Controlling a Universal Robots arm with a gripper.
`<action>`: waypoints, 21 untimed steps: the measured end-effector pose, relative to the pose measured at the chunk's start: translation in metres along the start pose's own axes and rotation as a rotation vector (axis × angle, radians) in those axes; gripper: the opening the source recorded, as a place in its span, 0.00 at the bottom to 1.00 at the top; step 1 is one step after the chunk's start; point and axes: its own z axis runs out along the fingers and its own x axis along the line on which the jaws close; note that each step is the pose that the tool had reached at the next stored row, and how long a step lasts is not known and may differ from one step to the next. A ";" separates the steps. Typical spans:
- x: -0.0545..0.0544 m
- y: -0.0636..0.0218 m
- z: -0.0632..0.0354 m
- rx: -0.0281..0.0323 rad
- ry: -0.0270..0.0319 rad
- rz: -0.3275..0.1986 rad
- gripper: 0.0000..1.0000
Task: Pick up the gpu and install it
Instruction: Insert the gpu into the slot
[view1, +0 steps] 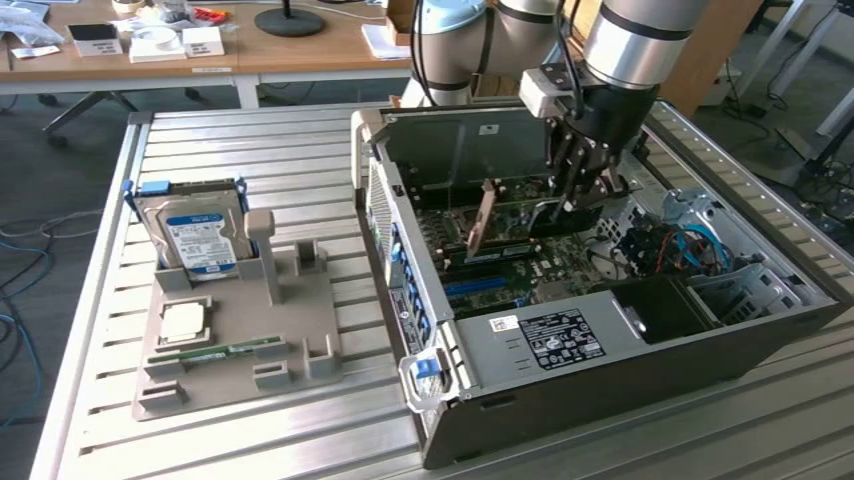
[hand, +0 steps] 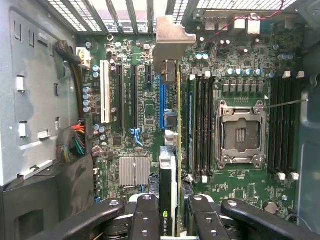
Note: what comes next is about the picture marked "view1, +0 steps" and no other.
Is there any white floor cable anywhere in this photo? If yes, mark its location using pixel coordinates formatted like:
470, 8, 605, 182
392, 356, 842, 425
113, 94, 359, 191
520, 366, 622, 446
0, 207, 105, 241

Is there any stack of white papers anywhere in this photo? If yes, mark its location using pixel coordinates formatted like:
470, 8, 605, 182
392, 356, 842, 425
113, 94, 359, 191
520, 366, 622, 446
362, 22, 416, 61

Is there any white box with black top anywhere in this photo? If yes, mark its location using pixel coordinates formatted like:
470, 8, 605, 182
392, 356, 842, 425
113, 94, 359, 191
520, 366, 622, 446
68, 23, 125, 58

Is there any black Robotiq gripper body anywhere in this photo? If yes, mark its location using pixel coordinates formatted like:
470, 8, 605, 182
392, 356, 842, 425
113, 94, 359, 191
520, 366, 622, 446
563, 82, 662, 156

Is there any graphics card with metal bracket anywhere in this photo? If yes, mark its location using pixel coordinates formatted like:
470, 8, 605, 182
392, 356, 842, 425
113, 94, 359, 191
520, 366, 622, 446
466, 177, 602, 259

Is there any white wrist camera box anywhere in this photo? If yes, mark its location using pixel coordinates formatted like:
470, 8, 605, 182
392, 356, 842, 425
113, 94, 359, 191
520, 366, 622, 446
519, 67, 582, 119

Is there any small white box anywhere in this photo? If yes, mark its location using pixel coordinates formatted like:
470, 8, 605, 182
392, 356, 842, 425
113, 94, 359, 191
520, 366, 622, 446
182, 25, 227, 58

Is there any grey parts rack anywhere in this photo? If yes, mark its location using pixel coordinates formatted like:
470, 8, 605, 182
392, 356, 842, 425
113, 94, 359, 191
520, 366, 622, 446
131, 209, 347, 423

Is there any black round lamp base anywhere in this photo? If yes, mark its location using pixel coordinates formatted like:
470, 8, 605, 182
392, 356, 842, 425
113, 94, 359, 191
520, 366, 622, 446
254, 0, 327, 37

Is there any white box with tape roll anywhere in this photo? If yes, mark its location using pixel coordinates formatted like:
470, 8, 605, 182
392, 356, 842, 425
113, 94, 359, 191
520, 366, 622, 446
128, 27, 188, 64

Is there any blue case latch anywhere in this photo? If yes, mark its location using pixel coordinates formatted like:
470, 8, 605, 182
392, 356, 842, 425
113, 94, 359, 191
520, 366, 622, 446
411, 349, 446, 384

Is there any silver CPU chip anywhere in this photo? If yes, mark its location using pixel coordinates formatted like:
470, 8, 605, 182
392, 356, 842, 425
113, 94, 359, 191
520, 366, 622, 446
159, 302, 208, 344

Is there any blue wire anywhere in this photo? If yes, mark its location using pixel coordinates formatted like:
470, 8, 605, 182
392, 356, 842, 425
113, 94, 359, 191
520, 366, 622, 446
673, 224, 735, 276

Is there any blue expansion slot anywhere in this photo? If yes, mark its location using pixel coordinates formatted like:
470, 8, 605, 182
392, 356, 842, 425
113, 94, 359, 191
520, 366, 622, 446
443, 276, 508, 297

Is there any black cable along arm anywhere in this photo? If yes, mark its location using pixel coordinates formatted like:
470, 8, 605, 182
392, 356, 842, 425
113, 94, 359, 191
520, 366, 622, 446
407, 0, 590, 121

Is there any wooden desk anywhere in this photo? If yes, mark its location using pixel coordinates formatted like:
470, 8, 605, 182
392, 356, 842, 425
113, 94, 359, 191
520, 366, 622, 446
0, 0, 606, 109

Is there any green motherboard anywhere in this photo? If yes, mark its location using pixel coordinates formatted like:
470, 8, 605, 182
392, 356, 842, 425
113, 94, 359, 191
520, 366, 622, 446
410, 177, 609, 319

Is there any hard disk in blue caddy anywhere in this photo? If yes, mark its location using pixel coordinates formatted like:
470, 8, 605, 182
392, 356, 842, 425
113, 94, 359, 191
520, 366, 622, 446
123, 172, 252, 284

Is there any perforated metal drive cage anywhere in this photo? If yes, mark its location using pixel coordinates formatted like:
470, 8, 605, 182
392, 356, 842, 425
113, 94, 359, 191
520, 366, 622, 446
592, 149, 726, 241

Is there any silver disk bay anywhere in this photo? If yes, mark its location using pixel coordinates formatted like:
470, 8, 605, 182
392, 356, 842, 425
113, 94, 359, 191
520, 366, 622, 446
686, 262, 806, 326

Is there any clear plastic bag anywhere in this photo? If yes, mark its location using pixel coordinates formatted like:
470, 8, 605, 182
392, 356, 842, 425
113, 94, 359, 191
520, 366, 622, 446
0, 2, 65, 47

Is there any CPU socket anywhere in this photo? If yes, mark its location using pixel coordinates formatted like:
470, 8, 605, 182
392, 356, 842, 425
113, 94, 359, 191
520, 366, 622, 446
451, 207, 515, 246

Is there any brown cardboard box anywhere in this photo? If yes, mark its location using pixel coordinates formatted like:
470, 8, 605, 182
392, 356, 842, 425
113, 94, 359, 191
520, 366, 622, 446
386, 0, 419, 46

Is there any open black PC case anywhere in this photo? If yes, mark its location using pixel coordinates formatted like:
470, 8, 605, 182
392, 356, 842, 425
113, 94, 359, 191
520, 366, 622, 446
351, 89, 846, 471

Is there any blue floor cable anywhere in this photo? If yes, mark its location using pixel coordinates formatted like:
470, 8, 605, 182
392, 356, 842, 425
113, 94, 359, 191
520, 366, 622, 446
0, 239, 52, 431

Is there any grey power supply unit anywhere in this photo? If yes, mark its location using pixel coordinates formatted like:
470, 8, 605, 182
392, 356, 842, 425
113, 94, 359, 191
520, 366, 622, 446
452, 292, 653, 389

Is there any green RAM stick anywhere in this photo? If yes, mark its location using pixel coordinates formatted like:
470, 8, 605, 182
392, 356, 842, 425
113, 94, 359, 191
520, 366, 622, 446
147, 337, 283, 365

